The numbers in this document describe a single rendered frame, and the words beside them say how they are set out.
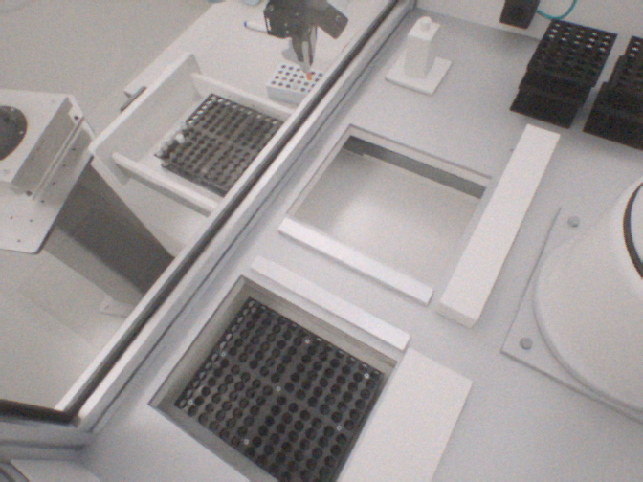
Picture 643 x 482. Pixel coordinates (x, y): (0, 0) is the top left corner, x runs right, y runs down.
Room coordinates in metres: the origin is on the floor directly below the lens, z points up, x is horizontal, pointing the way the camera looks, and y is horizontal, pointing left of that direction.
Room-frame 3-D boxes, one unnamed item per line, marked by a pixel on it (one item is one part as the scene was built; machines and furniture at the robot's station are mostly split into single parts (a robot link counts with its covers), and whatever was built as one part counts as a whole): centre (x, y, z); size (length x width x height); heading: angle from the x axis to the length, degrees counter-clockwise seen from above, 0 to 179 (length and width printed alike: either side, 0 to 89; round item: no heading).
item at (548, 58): (0.47, -0.42, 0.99); 0.12 x 0.09 x 0.09; 139
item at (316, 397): (0.11, 0.09, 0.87); 0.22 x 0.18 x 0.06; 49
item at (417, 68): (0.59, -0.24, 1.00); 0.09 x 0.08 x 0.10; 49
